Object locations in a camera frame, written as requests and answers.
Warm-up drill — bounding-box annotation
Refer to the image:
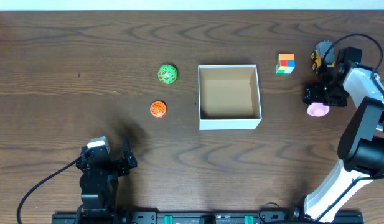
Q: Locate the yellow grey toy truck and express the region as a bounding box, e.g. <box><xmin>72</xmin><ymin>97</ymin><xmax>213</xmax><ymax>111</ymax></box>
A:
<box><xmin>311</xmin><ymin>40</ymin><xmax>335</xmax><ymax>75</ymax></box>

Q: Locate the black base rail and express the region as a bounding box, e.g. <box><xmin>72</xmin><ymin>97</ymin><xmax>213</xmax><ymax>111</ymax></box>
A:
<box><xmin>52</xmin><ymin>210</ymin><xmax>311</xmax><ymax>224</ymax></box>

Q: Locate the colourful puzzle cube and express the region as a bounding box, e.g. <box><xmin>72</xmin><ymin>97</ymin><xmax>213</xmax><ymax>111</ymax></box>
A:
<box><xmin>276</xmin><ymin>53</ymin><xmax>296</xmax><ymax>74</ymax></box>

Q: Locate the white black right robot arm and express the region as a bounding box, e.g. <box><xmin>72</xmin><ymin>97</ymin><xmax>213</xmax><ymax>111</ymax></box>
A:
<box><xmin>291</xmin><ymin>47</ymin><xmax>384</xmax><ymax>223</ymax></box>

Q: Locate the white cardboard box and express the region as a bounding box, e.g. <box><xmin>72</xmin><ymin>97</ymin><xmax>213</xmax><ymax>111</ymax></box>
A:
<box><xmin>198</xmin><ymin>65</ymin><xmax>262</xmax><ymax>131</ymax></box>

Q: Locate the orange spiral disc toy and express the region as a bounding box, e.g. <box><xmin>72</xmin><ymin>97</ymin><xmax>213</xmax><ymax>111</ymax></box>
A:
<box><xmin>149</xmin><ymin>101</ymin><xmax>167</xmax><ymax>118</ymax></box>

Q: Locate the green patterned egg ball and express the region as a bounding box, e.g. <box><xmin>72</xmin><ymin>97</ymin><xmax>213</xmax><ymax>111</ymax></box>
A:
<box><xmin>157</xmin><ymin>64</ymin><xmax>178</xmax><ymax>85</ymax></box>

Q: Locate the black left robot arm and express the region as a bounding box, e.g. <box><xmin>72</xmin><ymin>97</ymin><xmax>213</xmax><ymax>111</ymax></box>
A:
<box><xmin>76</xmin><ymin>136</ymin><xmax>138</xmax><ymax>213</ymax></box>

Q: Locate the pink duck toy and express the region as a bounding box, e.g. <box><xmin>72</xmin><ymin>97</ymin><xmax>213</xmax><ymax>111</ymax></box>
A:
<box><xmin>307</xmin><ymin>102</ymin><xmax>330</xmax><ymax>117</ymax></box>

